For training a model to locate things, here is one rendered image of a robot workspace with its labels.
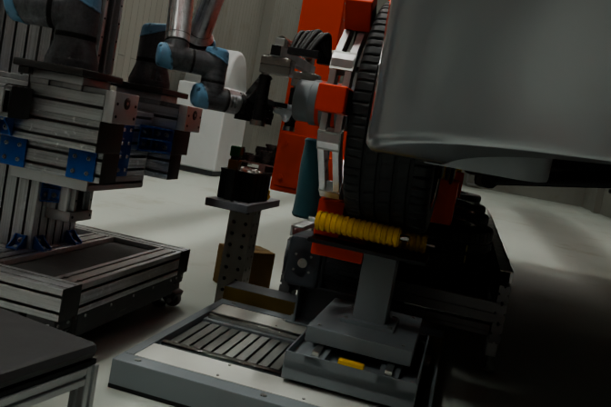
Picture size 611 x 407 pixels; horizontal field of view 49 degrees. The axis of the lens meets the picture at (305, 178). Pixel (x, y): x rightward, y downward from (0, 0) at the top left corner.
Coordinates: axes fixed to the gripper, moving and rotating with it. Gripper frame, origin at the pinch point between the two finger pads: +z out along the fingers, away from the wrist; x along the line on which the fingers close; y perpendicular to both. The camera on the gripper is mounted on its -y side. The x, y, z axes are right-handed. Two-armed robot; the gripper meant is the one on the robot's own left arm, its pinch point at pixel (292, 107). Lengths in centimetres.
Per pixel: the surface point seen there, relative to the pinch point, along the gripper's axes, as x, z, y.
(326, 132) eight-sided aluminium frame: 47, -15, 6
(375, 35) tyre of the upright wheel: 53, -9, -20
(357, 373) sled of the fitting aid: 62, -1, 67
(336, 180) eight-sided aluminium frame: 42.3, -5.6, 19.1
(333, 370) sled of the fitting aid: 58, -6, 68
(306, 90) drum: 22.9, -9.0, -5.0
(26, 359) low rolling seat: 93, -90, 49
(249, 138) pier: -883, 417, 37
